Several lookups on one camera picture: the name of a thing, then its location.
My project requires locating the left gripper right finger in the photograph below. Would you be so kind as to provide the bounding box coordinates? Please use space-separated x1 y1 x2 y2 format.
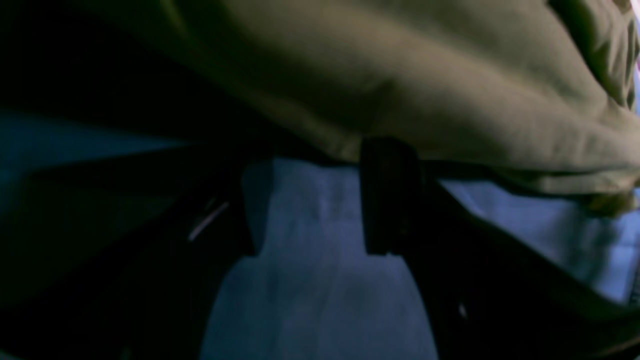
359 137 639 360

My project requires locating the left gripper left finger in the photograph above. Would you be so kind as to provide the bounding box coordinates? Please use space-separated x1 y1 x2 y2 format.
1 145 274 360

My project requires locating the olive green t-shirt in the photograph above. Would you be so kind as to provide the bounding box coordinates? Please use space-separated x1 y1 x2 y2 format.
77 0 639 216

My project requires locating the blue table cloth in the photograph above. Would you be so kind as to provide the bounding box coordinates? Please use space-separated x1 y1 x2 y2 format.
1 111 639 360

